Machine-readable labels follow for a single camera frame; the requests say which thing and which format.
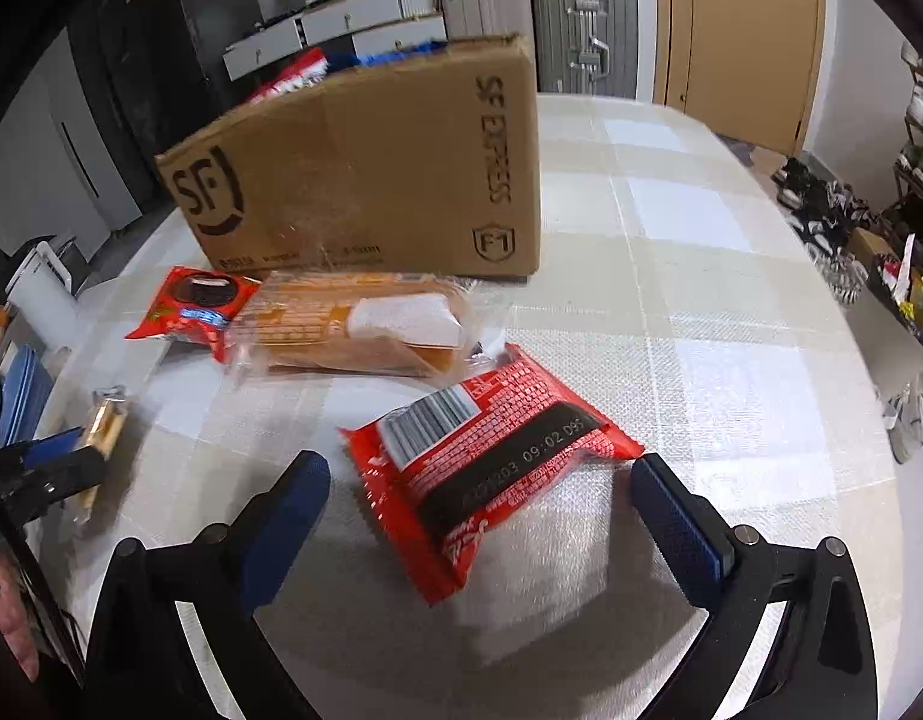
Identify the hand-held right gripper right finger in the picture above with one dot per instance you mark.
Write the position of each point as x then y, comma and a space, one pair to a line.
675, 532

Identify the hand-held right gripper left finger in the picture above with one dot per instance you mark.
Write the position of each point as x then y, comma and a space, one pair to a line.
285, 532

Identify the wooden door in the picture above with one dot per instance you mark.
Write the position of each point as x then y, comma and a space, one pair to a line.
739, 37

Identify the brown floor mat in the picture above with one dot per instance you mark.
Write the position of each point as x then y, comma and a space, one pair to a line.
754, 157

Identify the red snack packet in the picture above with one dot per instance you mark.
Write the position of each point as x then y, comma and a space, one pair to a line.
491, 480

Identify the dark grey refrigerator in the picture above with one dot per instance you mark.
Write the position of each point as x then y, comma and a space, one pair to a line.
176, 37

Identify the shoe rack with shoes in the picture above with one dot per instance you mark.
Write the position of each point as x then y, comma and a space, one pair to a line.
919, 150

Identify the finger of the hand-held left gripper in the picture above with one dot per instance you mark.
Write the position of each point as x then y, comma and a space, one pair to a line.
64, 476
53, 444

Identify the clear bread packet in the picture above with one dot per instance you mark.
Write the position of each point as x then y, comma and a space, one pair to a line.
319, 330

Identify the white dresser desk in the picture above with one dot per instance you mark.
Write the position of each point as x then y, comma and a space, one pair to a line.
334, 22

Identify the white wardrobe panel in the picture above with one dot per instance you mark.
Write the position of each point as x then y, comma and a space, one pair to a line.
79, 142

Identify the orange-red cookie packet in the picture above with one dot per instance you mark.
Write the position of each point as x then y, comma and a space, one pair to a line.
184, 307

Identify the open cardboard box with packets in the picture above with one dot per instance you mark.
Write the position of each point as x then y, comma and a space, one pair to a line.
896, 292

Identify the group of sneakers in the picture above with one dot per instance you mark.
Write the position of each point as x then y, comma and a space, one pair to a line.
825, 210

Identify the pair of white sneakers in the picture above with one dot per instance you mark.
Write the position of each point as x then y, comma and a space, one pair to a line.
911, 412

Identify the small clear cracker packet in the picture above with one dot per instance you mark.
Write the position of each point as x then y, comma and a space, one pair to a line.
105, 424

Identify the silver suitcase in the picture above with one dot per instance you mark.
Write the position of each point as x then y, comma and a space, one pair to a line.
585, 22

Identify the white suitcase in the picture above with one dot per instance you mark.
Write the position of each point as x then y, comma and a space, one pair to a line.
484, 0

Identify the person's left hand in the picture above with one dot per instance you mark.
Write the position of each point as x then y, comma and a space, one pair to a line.
13, 615

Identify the brown cardboard box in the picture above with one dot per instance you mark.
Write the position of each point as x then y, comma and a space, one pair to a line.
356, 165

